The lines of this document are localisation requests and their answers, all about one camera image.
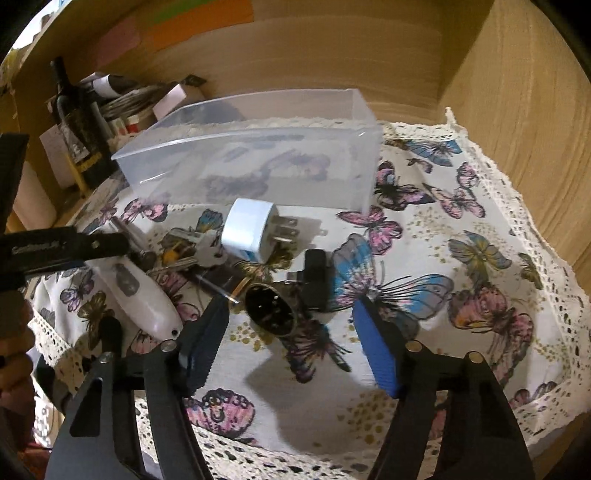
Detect black pen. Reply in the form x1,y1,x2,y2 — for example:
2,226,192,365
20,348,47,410
181,270,240,305

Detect silver key bunch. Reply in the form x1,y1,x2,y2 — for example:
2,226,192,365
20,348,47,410
147,227,228,275

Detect white power plug adapter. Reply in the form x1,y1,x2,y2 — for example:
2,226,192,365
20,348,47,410
221,198,298,264

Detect person's hand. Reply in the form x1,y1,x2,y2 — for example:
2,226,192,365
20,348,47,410
1,291,35,450

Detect butterfly print lace cloth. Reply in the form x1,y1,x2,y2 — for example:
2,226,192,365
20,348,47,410
29,112,590,479

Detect dark wine bottle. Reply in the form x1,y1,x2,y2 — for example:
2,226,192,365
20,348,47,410
50,56,115,189

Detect clear plastic storage box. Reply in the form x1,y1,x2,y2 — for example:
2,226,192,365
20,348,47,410
113,89,383,212

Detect pink small box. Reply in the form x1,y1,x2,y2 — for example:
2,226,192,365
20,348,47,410
152,83,205,121

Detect pink sticky paper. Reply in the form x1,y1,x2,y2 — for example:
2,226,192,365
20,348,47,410
95,28,140,67

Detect green sticky paper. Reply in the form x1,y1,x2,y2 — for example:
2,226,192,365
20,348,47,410
152,0,211,23

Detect orange sticky paper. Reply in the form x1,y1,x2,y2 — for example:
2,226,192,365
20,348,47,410
143,0,254,50

